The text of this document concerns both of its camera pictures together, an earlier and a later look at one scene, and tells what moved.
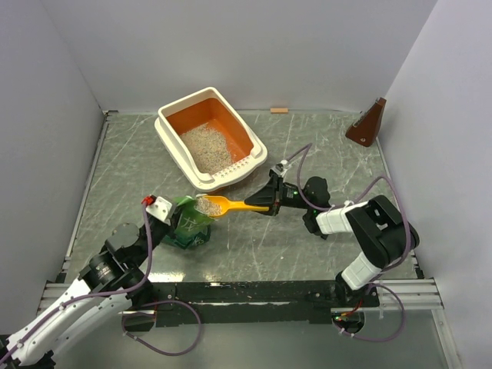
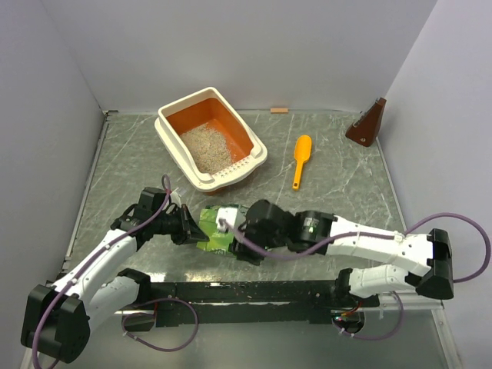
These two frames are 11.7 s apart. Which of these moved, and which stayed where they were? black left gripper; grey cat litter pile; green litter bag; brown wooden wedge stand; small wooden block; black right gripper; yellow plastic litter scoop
Moved: green litter bag; black left gripper; black right gripper; yellow plastic litter scoop
Stayed: small wooden block; brown wooden wedge stand; grey cat litter pile
